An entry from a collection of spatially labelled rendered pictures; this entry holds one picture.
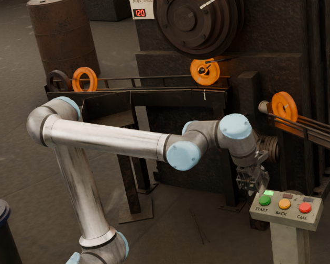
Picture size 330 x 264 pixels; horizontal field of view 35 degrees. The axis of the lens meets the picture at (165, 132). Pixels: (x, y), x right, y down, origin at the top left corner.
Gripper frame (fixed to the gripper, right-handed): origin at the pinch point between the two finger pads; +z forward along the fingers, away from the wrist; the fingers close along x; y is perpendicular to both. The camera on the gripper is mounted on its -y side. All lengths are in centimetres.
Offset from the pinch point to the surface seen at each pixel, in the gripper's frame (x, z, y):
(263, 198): -0.4, 5.6, -0.3
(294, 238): 11.6, 16.1, 7.0
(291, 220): 11.5, 7.3, 5.4
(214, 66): -54, 8, -76
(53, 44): -311, 90, -196
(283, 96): -12, 8, -57
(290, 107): -7, 11, -53
